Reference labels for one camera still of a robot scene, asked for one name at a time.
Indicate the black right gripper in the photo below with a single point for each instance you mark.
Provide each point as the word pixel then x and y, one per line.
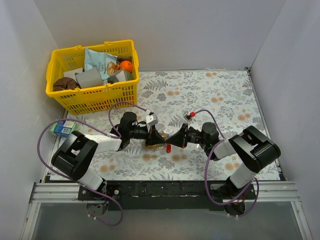
pixel 186 136

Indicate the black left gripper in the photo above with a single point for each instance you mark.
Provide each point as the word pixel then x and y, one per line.
pixel 150 135

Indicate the red key tag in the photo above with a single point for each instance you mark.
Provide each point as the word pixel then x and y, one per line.
pixel 168 148

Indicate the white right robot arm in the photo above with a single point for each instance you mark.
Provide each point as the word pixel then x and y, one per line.
pixel 254 148

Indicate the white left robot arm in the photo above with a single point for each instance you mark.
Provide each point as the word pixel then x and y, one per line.
pixel 74 156

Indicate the orange fruit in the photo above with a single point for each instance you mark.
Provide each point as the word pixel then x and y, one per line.
pixel 126 65

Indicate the grey cardboard box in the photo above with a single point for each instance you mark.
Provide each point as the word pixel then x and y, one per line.
pixel 89 79

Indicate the light blue chips bag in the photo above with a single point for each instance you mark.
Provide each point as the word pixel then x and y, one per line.
pixel 104 62

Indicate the green blue carton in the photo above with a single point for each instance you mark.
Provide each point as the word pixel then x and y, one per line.
pixel 63 128

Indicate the white box in basket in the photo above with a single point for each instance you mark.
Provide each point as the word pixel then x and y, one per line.
pixel 72 73

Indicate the brown round bun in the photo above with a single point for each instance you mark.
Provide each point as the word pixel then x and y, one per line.
pixel 65 83

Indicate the yellow plastic basket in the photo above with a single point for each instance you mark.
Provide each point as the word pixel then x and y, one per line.
pixel 115 90

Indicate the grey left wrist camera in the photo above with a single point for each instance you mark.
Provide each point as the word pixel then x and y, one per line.
pixel 151 119

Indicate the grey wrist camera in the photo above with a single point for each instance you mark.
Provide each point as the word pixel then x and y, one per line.
pixel 189 117
pixel 151 119

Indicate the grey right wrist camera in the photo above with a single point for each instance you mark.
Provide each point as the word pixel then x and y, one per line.
pixel 189 117

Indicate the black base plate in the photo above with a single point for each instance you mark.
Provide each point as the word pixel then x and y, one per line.
pixel 157 195

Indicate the aluminium frame rail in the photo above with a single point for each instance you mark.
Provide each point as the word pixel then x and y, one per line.
pixel 67 192

